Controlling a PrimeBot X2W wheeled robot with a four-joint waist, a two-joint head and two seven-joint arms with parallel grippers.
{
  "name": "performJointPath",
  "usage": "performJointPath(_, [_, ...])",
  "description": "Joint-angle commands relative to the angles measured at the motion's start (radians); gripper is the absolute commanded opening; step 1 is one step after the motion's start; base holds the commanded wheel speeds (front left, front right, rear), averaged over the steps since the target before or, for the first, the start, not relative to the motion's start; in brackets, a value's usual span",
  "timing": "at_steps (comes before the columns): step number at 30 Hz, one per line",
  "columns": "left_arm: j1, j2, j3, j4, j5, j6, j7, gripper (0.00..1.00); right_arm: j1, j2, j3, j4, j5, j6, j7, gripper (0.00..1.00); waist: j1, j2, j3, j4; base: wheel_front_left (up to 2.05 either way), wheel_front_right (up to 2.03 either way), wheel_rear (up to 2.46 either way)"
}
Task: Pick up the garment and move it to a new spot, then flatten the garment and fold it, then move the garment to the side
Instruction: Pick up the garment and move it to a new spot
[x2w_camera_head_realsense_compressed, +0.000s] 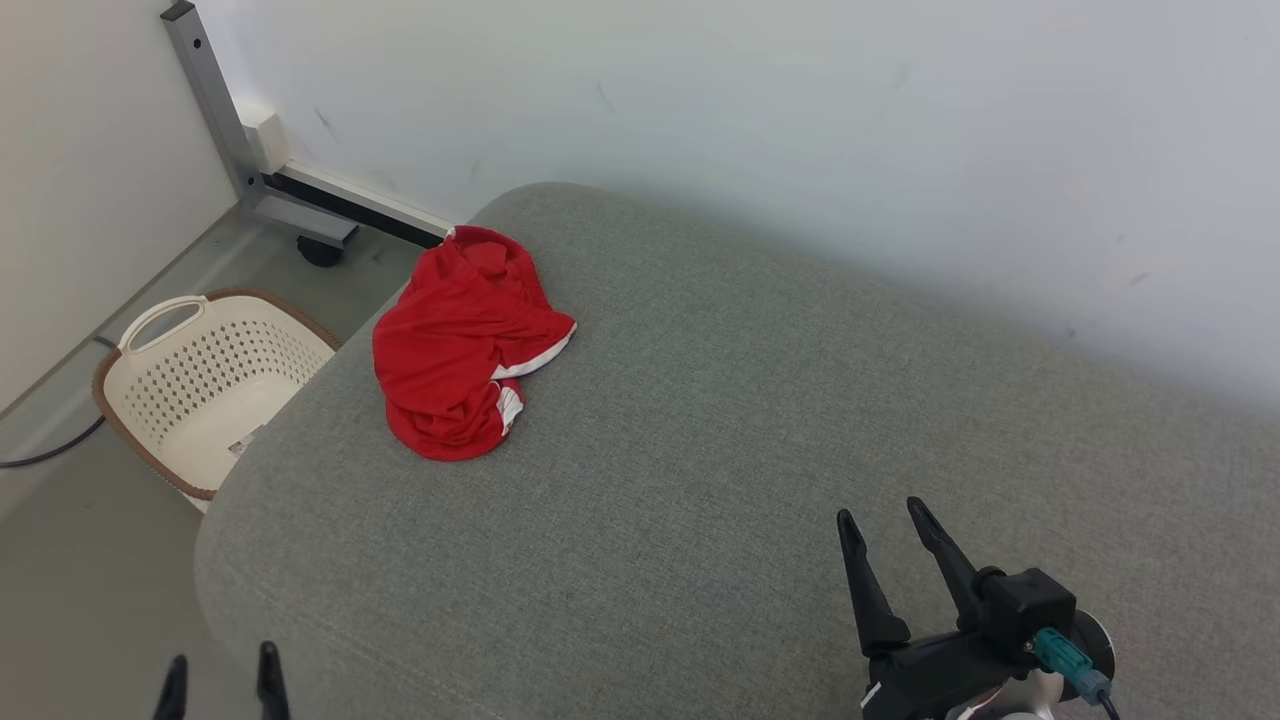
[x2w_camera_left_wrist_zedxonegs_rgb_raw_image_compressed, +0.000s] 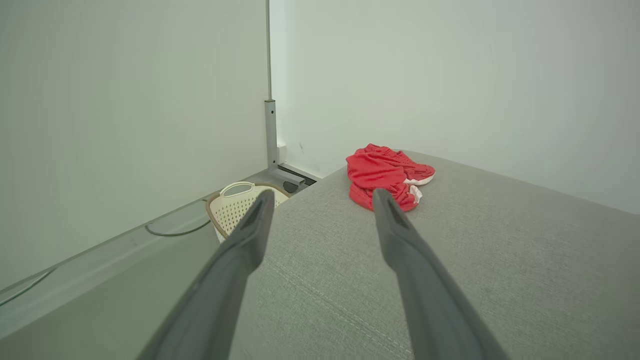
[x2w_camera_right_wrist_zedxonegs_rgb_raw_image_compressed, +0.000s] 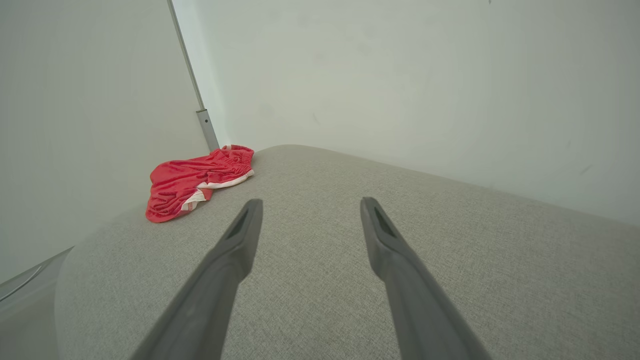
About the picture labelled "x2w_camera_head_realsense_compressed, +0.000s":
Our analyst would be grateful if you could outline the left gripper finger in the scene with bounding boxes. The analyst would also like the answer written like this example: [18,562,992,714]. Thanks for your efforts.
[151,655,190,720]
[255,642,292,720]

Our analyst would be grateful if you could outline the small white block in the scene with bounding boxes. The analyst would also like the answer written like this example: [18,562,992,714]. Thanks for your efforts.
[237,99,294,174]

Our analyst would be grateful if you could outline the black floor cable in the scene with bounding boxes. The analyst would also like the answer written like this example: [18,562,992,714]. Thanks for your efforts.
[0,334,120,472]

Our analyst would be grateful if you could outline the cream laundry basket brown rim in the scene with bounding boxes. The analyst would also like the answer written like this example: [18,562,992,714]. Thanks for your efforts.
[92,288,342,514]

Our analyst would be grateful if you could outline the grey metal frame post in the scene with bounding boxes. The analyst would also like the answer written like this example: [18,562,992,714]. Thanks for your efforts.
[159,0,362,252]

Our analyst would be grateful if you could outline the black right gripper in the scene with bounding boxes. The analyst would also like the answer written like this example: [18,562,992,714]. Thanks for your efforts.
[836,497,1042,720]

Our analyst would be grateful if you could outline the right camera cable teal plug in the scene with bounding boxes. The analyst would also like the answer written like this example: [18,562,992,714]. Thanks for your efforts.
[1030,627,1124,720]

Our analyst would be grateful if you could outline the white and black rail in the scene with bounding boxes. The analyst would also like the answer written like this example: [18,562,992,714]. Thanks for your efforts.
[263,160,458,250]

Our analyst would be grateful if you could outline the red shorts with white stripes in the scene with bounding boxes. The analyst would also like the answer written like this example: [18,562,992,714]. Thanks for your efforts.
[371,225,579,464]

